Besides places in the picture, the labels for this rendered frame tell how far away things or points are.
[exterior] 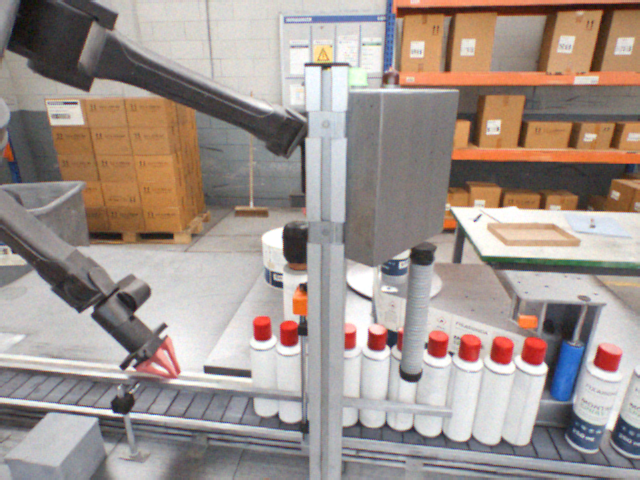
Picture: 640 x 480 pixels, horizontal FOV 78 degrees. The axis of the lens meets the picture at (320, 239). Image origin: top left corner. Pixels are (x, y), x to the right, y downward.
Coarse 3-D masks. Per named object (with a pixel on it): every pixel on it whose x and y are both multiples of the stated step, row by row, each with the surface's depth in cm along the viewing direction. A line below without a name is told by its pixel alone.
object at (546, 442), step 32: (0, 384) 85; (32, 384) 85; (64, 384) 85; (96, 384) 85; (128, 384) 85; (192, 416) 77; (224, 416) 77; (256, 416) 77; (480, 448) 70; (512, 448) 70; (544, 448) 70; (608, 448) 70
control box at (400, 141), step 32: (352, 96) 40; (384, 96) 38; (416, 96) 42; (448, 96) 47; (352, 128) 41; (384, 128) 39; (416, 128) 44; (448, 128) 49; (352, 160) 42; (384, 160) 41; (416, 160) 45; (448, 160) 51; (352, 192) 43; (384, 192) 42; (416, 192) 47; (352, 224) 45; (384, 224) 44; (416, 224) 49; (352, 256) 46; (384, 256) 45
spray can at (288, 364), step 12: (288, 324) 70; (288, 336) 69; (276, 348) 71; (288, 348) 70; (276, 360) 71; (288, 360) 69; (300, 360) 71; (288, 372) 70; (300, 372) 71; (288, 384) 71; (300, 384) 72; (288, 408) 73; (300, 408) 74; (288, 420) 74; (300, 420) 75
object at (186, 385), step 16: (16, 368) 78; (32, 368) 77; (48, 368) 77; (64, 368) 77; (144, 384) 75; (160, 384) 74; (176, 384) 73; (192, 384) 73; (208, 384) 73; (288, 400) 71; (352, 400) 69; (368, 400) 69; (384, 400) 69; (448, 416) 67
